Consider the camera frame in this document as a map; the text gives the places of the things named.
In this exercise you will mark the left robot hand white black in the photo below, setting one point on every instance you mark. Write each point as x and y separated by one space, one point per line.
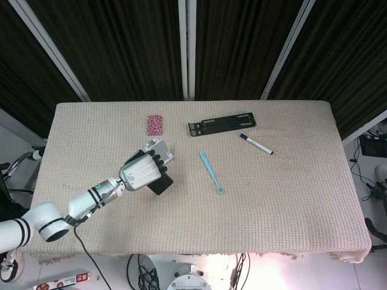
140 173

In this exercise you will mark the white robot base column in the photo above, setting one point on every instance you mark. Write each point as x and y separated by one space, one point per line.
184 279

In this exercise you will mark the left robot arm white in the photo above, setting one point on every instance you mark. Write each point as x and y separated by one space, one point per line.
51 216

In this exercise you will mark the white folding phone stand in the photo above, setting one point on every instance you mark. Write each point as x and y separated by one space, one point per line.
164 149

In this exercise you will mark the black folded laptop stand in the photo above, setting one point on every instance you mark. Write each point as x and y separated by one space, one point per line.
222 124

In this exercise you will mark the light blue toothbrush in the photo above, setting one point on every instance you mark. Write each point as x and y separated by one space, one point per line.
210 171

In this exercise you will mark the white marker blue cap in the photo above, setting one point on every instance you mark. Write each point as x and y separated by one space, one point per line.
257 144

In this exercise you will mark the black pleated curtain panel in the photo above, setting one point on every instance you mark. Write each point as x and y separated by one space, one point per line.
242 48
121 48
21 78
347 60

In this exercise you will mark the red white printed carton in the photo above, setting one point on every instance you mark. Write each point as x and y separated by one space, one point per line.
65 281

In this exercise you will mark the beige waffle tablecloth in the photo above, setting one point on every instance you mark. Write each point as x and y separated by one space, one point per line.
272 196

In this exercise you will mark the wooden disposable chopsticks pair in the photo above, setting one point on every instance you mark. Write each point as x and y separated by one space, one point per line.
278 155

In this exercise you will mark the white black sneaker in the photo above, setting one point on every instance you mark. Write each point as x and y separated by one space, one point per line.
12 266

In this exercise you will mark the black equipment box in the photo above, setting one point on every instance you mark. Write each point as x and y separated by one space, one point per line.
375 146

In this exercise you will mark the white rounded device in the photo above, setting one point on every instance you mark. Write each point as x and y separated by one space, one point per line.
381 172

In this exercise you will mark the black chair base leg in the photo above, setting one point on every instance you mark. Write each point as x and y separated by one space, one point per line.
376 229

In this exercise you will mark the grey metal frame chair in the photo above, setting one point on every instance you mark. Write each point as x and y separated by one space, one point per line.
21 160

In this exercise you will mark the white partition frame post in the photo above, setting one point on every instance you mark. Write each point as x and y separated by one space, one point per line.
367 127
18 127
187 51
50 49
287 49

